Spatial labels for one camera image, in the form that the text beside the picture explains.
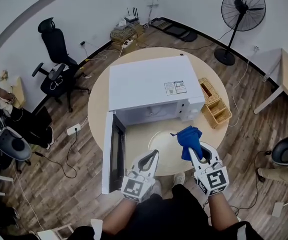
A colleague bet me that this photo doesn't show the white router black antennas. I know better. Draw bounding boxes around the white router black antennas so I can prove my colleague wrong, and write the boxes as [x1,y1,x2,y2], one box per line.
[123,7,141,24]

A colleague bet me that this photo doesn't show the black floor mat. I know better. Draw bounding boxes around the black floor mat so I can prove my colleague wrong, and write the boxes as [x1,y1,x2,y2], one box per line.
[150,18,198,43]

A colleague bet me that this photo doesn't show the white floor cable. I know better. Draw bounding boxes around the white floor cable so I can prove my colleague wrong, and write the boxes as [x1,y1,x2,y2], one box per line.
[230,49,251,128]

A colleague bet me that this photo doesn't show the person's left forearm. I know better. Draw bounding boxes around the person's left forearm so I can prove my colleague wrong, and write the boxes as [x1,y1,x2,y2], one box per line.
[103,197,138,237]

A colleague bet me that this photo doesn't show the person's right shoe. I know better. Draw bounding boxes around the person's right shoe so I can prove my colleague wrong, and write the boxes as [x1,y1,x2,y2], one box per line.
[172,172,186,186]

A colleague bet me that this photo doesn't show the white microwave oven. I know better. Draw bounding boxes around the white microwave oven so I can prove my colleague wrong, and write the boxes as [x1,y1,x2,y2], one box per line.
[101,55,206,195]

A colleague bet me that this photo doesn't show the black floor cable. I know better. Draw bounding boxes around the black floor cable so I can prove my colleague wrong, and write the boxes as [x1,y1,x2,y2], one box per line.
[32,131,79,180]

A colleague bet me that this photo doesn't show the person's black clothing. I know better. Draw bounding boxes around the person's black clothing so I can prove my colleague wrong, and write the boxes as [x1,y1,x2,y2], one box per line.
[70,183,262,240]

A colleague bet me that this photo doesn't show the person's right forearm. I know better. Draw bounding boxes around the person's right forearm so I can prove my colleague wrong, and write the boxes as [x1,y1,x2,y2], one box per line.
[207,192,237,231]

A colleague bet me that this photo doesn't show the small wooden table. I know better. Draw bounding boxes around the small wooden table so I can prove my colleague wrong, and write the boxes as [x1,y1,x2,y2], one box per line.
[8,76,26,109]

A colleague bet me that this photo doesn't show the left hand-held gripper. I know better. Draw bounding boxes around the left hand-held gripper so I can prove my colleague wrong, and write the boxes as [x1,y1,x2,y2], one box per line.
[120,149,160,204]

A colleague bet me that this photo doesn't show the person's shoe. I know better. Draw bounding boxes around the person's shoe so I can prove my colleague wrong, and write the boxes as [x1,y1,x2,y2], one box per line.
[150,180,162,197]
[172,172,186,186]

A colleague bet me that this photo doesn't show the person's left shoe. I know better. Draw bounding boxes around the person's left shoe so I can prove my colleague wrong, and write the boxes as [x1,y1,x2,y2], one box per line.
[150,180,162,197]

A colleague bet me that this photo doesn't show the white step stool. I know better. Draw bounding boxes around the white step stool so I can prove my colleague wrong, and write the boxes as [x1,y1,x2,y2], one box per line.
[37,222,74,240]

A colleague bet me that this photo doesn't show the black flat monitor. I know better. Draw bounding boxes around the black flat monitor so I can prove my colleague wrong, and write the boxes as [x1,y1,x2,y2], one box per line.
[32,105,53,130]

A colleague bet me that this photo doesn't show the black office chair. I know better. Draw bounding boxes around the black office chair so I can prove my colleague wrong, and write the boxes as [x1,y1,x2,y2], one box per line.
[32,17,91,113]

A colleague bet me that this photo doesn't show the white oval pod device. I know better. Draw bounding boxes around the white oval pod device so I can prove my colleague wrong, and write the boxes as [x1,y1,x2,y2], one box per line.
[0,127,32,162]
[271,135,288,166]

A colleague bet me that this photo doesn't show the black standing fan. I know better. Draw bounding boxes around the black standing fan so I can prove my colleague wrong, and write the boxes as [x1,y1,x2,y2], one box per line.
[213,0,266,66]

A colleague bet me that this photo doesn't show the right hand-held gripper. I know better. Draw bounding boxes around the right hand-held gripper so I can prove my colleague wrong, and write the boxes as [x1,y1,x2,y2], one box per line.
[188,141,230,197]

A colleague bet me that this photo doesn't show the white flat mop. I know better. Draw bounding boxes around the white flat mop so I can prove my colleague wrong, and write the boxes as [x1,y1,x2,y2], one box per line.
[271,197,288,219]

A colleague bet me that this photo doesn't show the blue cloth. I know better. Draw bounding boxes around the blue cloth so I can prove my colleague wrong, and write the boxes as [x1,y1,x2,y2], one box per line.
[170,125,203,161]

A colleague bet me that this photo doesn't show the clear glass microwave turntable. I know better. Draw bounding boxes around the clear glass microwave turntable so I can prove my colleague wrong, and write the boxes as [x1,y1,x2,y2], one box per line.
[147,129,199,177]

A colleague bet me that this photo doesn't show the wicker basket organizer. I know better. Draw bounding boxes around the wicker basket organizer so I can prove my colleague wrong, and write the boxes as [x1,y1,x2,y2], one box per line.
[198,77,233,130]

